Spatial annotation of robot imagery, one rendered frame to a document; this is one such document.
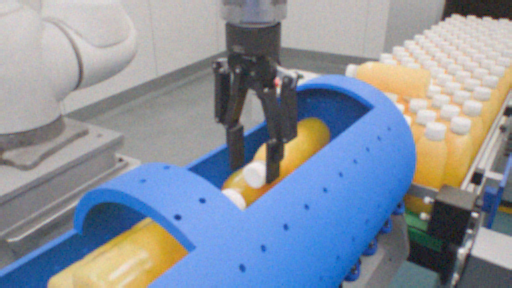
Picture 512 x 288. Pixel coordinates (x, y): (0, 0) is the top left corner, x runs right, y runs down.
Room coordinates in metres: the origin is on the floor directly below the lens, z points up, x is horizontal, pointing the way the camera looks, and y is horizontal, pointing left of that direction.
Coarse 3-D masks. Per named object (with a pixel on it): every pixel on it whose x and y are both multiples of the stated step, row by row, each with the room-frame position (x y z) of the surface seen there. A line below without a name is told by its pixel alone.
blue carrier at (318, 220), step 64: (256, 128) 0.70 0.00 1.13; (384, 128) 0.57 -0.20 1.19; (128, 192) 0.33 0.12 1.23; (192, 192) 0.33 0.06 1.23; (320, 192) 0.40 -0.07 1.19; (384, 192) 0.49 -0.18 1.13; (64, 256) 0.38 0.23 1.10; (192, 256) 0.26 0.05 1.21; (256, 256) 0.29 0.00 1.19; (320, 256) 0.34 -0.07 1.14
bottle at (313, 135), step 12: (312, 120) 0.70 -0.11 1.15; (300, 132) 0.65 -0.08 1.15; (312, 132) 0.66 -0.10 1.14; (324, 132) 0.68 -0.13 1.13; (264, 144) 0.62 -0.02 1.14; (288, 144) 0.61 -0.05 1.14; (300, 144) 0.62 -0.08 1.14; (312, 144) 0.64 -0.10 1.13; (324, 144) 0.67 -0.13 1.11; (264, 156) 0.58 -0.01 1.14; (288, 156) 0.59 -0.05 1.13; (300, 156) 0.61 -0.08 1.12; (312, 156) 0.64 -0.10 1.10; (288, 168) 0.58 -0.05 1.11; (276, 180) 0.57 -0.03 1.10
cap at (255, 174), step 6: (258, 162) 0.57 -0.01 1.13; (246, 168) 0.56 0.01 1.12; (252, 168) 0.55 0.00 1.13; (258, 168) 0.55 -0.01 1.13; (264, 168) 0.56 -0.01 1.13; (246, 174) 0.56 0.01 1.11; (252, 174) 0.55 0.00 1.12; (258, 174) 0.55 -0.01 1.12; (264, 174) 0.55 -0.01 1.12; (246, 180) 0.56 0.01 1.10; (252, 180) 0.55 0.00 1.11; (258, 180) 0.55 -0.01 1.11; (264, 180) 0.55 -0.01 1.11; (252, 186) 0.55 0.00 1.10; (258, 186) 0.55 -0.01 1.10
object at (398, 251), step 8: (400, 232) 0.69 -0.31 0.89; (400, 240) 0.68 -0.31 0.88; (408, 240) 0.70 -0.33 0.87; (392, 248) 0.65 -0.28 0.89; (400, 248) 0.67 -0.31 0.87; (408, 248) 0.69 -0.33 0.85; (384, 256) 0.61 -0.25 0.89; (392, 256) 0.64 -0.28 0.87; (400, 256) 0.66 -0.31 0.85; (384, 264) 0.61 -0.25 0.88; (392, 264) 0.63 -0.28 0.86; (400, 264) 0.66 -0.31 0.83; (376, 272) 0.58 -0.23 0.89; (384, 272) 0.60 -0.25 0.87; (392, 272) 0.62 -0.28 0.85; (368, 280) 0.55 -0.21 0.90; (376, 280) 0.57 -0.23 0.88; (384, 280) 0.59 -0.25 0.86
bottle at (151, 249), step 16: (128, 240) 0.31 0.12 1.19; (144, 240) 0.31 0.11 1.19; (160, 240) 0.31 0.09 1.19; (176, 240) 0.32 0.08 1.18; (96, 256) 0.29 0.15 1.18; (112, 256) 0.29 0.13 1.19; (128, 256) 0.29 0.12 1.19; (144, 256) 0.29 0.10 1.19; (160, 256) 0.30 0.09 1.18; (176, 256) 0.31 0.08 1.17; (80, 272) 0.27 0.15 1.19; (96, 272) 0.27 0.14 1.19; (112, 272) 0.27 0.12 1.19; (128, 272) 0.27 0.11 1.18; (144, 272) 0.28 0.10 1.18; (160, 272) 0.29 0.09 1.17
